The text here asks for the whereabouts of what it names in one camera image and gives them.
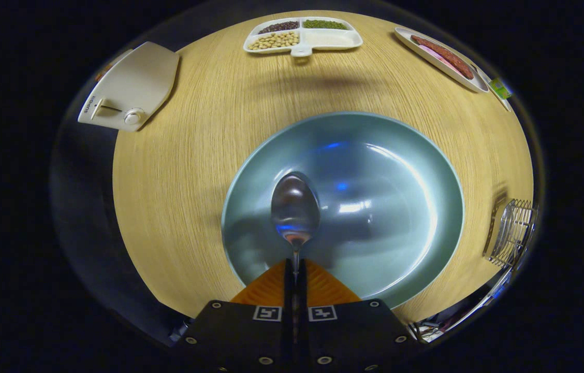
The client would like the white toaster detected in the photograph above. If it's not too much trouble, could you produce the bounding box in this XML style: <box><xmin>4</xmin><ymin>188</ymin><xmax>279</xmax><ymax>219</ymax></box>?
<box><xmin>78</xmin><ymin>41</ymin><xmax>180</xmax><ymax>132</ymax></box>

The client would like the pile of yellow soybeans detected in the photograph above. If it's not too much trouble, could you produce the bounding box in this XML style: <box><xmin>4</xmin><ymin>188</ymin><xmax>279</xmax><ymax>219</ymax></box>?
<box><xmin>248</xmin><ymin>31</ymin><xmax>300</xmax><ymax>51</ymax></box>

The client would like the pink ham slice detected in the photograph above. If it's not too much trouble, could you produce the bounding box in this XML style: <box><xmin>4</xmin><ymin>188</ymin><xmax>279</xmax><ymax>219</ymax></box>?
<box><xmin>419</xmin><ymin>44</ymin><xmax>458</xmax><ymax>70</ymax></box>

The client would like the white square coaster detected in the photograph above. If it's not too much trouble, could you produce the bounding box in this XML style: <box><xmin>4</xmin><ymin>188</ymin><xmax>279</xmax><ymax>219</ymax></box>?
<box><xmin>476</xmin><ymin>65</ymin><xmax>512</xmax><ymax>112</ymax></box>

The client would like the brown grilled meat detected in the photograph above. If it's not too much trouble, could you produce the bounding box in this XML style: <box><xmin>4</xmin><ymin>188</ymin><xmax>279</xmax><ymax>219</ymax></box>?
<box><xmin>411</xmin><ymin>35</ymin><xmax>475</xmax><ymax>80</ymax></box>

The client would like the metal spoon with brown handle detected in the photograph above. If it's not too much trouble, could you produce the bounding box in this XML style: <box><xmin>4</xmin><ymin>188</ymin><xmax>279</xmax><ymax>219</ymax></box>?
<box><xmin>271</xmin><ymin>171</ymin><xmax>321</xmax><ymax>332</ymax></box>

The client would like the metal wire basket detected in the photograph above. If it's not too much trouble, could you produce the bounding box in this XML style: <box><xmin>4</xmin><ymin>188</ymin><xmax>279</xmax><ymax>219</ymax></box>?
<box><xmin>483</xmin><ymin>198</ymin><xmax>538</xmax><ymax>270</ymax></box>

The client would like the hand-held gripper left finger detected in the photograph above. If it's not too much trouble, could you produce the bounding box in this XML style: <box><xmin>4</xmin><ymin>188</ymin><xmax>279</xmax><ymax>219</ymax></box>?
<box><xmin>173</xmin><ymin>259</ymin><xmax>293</xmax><ymax>371</ymax></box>

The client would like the white round plate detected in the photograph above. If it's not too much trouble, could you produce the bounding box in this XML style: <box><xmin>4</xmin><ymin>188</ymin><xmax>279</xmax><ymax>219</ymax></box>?
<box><xmin>395</xmin><ymin>27</ymin><xmax>489</xmax><ymax>94</ymax></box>

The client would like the pile of dark beans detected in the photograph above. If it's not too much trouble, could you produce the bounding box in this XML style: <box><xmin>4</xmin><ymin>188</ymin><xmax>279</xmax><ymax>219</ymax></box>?
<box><xmin>258</xmin><ymin>21</ymin><xmax>300</xmax><ymax>35</ymax></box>

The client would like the white divided tray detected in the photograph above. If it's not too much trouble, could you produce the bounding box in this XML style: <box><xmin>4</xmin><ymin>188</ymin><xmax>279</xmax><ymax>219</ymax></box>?
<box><xmin>243</xmin><ymin>17</ymin><xmax>363</xmax><ymax>58</ymax></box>

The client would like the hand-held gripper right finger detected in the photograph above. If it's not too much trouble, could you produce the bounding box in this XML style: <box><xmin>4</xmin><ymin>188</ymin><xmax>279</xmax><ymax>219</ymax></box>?
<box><xmin>300</xmin><ymin>259</ymin><xmax>419</xmax><ymax>371</ymax></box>

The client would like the pile of green beans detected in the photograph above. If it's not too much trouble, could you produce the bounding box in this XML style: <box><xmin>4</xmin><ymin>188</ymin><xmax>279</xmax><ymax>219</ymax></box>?
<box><xmin>303</xmin><ymin>20</ymin><xmax>348</xmax><ymax>30</ymax></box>

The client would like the light blue plate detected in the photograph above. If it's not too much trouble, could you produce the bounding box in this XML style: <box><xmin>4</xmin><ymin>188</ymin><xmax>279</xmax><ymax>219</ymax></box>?
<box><xmin>221</xmin><ymin>111</ymin><xmax>465</xmax><ymax>310</ymax></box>

